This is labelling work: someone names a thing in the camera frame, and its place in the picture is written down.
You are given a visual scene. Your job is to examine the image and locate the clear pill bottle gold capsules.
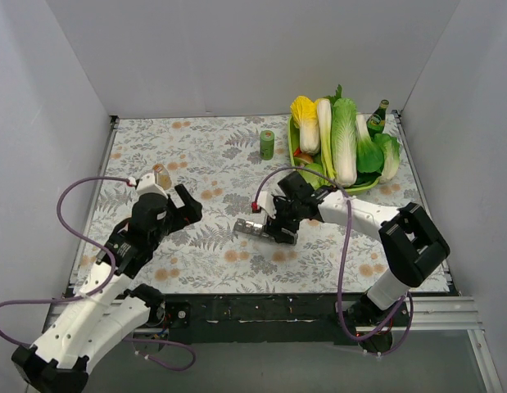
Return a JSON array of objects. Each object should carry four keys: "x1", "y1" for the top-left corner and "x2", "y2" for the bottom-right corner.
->
[{"x1": 152, "y1": 164, "x2": 172, "y2": 190}]

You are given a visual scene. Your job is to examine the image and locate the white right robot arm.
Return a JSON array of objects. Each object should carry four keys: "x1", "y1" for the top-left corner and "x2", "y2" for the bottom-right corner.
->
[{"x1": 251, "y1": 167, "x2": 450, "y2": 326}]

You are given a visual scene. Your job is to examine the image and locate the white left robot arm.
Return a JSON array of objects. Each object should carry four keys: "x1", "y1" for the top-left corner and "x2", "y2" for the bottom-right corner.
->
[{"x1": 11, "y1": 182, "x2": 202, "y2": 392}]

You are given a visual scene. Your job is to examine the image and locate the small round green cabbage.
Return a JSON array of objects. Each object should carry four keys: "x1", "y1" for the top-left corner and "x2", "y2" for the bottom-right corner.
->
[{"x1": 300, "y1": 163, "x2": 324, "y2": 187}]

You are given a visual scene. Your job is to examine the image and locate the brown mushroom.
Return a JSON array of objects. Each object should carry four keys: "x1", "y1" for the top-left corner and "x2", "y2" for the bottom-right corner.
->
[{"x1": 293, "y1": 153, "x2": 314, "y2": 166}]

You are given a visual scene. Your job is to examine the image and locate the floral tablecloth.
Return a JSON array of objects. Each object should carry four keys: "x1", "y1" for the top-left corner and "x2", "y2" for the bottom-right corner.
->
[{"x1": 74, "y1": 115, "x2": 387, "y2": 293}]

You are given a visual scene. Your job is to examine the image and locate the green plastic basin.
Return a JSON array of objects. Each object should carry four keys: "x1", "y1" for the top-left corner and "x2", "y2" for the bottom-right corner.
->
[{"x1": 287, "y1": 117, "x2": 378, "y2": 196}]

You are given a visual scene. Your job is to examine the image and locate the green cylindrical container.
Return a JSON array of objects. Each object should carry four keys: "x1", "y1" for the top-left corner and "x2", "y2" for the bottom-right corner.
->
[{"x1": 260, "y1": 130, "x2": 275, "y2": 160}]

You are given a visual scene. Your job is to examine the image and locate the bok choy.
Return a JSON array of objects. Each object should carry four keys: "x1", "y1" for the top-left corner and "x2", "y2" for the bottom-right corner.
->
[{"x1": 356, "y1": 114, "x2": 384, "y2": 174}]

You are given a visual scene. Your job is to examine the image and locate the yellow napa cabbage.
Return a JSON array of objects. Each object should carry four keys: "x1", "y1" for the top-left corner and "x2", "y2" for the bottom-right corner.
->
[{"x1": 290, "y1": 96, "x2": 320, "y2": 155}]

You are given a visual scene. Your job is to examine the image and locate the white green leek stalk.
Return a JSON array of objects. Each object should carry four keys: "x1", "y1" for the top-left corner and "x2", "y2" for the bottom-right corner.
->
[{"x1": 316, "y1": 98, "x2": 335, "y2": 178}]

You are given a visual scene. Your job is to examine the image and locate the large green napa cabbage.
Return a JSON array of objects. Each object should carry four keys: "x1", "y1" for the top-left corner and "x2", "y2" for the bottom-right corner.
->
[{"x1": 331, "y1": 97, "x2": 357, "y2": 187}]

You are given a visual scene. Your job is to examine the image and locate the green Perrier glass bottle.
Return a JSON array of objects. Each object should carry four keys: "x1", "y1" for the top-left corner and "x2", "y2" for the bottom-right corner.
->
[{"x1": 366, "y1": 99, "x2": 389, "y2": 138}]

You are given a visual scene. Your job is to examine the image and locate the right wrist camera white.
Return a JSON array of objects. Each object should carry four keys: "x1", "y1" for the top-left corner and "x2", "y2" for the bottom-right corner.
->
[{"x1": 251, "y1": 191, "x2": 276, "y2": 218}]

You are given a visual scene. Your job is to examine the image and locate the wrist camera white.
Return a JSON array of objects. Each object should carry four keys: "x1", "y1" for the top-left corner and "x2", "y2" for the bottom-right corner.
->
[
  {"x1": 136, "y1": 172, "x2": 167, "y2": 199},
  {"x1": 251, "y1": 191, "x2": 276, "y2": 218}
]

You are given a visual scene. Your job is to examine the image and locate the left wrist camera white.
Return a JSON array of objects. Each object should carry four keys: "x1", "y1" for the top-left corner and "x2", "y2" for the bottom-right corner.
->
[{"x1": 136, "y1": 172, "x2": 167, "y2": 199}]

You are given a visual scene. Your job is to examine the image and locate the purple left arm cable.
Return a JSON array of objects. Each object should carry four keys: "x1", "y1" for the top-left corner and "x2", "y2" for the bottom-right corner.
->
[{"x1": 0, "y1": 176, "x2": 197, "y2": 373}]

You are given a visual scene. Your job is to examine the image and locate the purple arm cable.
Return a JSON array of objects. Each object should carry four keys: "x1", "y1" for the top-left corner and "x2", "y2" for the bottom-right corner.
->
[
  {"x1": 0, "y1": 176, "x2": 197, "y2": 373},
  {"x1": 252, "y1": 166, "x2": 414, "y2": 355}
]

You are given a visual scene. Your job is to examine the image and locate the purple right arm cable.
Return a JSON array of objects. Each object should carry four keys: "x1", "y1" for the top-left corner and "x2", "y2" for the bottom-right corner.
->
[{"x1": 252, "y1": 166, "x2": 414, "y2": 355}]

